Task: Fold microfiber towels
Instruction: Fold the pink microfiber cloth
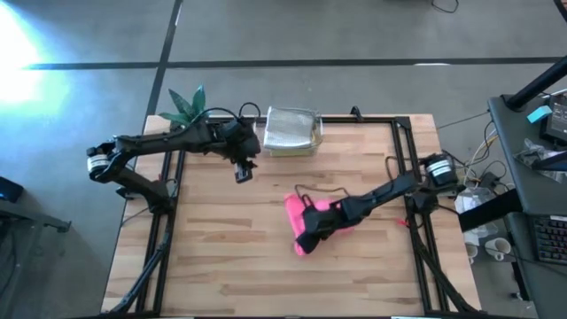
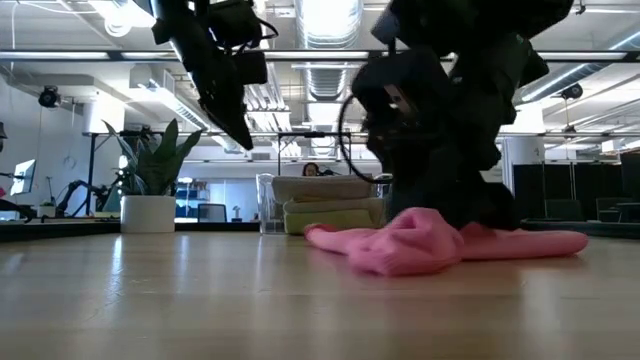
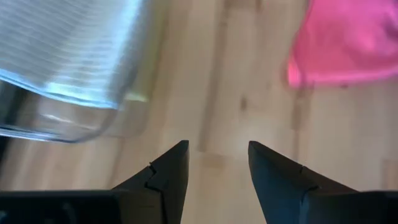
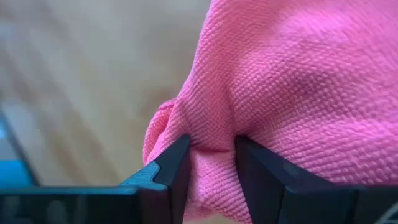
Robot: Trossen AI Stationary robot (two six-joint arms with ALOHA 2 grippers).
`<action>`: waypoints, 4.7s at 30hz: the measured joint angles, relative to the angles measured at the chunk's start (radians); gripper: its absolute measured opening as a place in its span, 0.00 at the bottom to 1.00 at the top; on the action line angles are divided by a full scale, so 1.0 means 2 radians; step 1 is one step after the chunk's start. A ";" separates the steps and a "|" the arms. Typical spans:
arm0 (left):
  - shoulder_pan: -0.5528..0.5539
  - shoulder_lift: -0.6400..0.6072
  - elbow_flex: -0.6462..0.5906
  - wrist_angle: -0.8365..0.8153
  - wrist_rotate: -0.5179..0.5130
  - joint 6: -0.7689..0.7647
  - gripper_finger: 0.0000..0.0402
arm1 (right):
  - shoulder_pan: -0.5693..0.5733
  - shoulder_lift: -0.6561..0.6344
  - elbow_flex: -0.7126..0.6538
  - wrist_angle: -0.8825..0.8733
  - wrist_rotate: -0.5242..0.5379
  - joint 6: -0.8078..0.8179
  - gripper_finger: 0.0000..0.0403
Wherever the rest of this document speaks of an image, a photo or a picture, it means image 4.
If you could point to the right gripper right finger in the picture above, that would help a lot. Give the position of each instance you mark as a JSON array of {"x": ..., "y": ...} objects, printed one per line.
[{"x": 311, "y": 205}]

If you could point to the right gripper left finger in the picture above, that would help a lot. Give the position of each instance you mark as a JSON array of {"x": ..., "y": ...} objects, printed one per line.
[{"x": 93, "y": 205}]

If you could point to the pink microfiber towel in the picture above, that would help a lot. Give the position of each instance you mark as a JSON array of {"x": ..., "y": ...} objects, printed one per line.
[{"x": 295, "y": 77}]

